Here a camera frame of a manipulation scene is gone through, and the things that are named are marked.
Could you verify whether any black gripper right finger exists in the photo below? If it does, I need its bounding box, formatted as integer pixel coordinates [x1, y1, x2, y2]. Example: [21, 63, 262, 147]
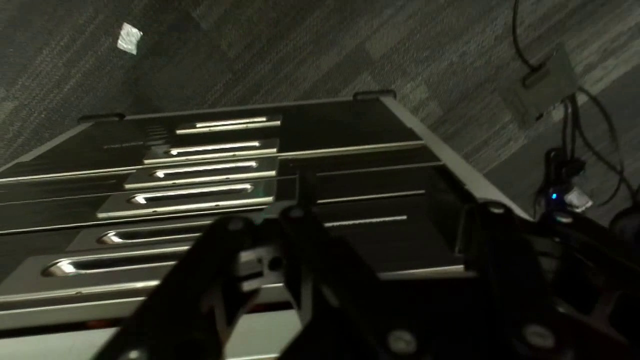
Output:
[457, 203, 569, 360]

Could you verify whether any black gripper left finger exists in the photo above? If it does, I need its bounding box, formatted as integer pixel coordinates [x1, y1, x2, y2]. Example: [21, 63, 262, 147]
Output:
[96, 168, 335, 360]

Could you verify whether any small white plug adapter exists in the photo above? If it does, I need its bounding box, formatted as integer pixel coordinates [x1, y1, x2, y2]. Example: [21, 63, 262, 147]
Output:
[562, 186, 595, 215]

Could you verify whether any grey floor outlet box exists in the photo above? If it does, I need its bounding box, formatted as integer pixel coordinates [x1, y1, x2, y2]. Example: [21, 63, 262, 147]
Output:
[497, 44, 582, 131]

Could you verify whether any grey tool cabinet wooden top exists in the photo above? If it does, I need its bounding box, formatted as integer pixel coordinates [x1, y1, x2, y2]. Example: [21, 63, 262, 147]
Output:
[0, 88, 535, 360]

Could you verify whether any white paper scrap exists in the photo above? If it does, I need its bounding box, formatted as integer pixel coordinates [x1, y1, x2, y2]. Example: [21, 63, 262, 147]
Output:
[113, 20, 144, 59]

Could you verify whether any black cable bundle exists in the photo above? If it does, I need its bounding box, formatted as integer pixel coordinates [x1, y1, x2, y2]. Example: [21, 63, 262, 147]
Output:
[531, 86, 640, 229]

